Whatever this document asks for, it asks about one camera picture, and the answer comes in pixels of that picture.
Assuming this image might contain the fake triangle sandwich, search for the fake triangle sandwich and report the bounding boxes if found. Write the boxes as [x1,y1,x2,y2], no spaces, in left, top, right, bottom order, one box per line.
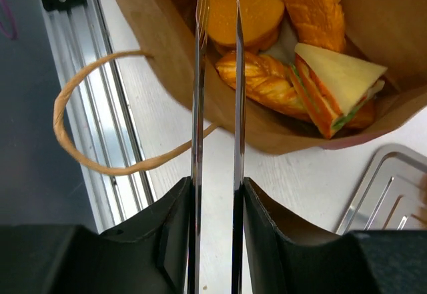
[290,43,387,139]

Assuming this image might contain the red brown paper bag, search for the red brown paper bag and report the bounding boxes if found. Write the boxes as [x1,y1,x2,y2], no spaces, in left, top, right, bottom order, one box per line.
[53,0,427,177]

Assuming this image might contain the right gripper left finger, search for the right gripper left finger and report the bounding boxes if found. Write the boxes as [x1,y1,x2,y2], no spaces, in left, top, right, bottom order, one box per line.
[1,177,191,293]

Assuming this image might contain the metal tongs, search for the metal tongs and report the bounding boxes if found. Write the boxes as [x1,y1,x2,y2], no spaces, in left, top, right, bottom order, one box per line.
[187,0,246,293]

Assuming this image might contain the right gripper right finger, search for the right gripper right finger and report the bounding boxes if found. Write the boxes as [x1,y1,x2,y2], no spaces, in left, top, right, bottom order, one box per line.
[244,178,426,293]

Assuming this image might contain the round orange bun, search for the round orange bun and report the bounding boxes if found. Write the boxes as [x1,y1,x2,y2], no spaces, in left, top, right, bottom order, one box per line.
[207,0,285,46]

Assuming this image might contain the orange braided pastry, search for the orange braided pastry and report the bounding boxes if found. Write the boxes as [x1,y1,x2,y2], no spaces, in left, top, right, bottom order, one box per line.
[215,50,313,123]

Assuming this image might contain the steel tray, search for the steel tray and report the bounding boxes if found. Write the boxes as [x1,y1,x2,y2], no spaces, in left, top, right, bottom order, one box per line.
[336,144,426,235]

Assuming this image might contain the aluminium front rail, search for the aluminium front rail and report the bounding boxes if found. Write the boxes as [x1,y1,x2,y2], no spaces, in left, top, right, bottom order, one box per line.
[42,0,155,232]

